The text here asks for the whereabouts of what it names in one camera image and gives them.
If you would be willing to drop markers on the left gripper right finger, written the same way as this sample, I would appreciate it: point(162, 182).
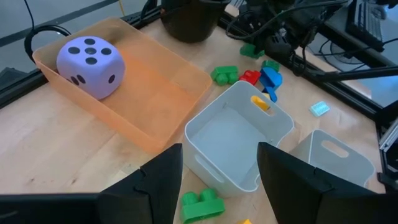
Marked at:
point(298, 193)

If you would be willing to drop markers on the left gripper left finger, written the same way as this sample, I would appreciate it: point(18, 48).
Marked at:
point(149, 193)

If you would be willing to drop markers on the blue large toy block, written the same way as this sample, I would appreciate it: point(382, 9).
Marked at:
point(271, 77)

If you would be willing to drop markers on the red toy block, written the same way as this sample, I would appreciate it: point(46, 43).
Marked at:
point(250, 76)

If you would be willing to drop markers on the green two-stud toy block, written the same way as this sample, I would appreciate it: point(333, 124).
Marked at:
point(224, 74)

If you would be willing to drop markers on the purple foam die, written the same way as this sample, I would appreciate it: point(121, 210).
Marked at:
point(90, 67)

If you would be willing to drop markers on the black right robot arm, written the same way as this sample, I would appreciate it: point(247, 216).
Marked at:
point(357, 74)

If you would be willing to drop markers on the grey plastic bin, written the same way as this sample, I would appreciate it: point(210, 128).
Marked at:
point(230, 140)
point(342, 165)

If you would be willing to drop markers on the mint green lego brick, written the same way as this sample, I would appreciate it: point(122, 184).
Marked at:
point(319, 109)

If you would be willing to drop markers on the black bucket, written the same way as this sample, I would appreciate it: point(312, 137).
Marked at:
point(192, 21)

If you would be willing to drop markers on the backlit keyboard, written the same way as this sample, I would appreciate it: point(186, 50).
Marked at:
point(367, 21)

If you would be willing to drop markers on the orange translucent plastic bin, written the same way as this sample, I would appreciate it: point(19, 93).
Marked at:
point(155, 93)

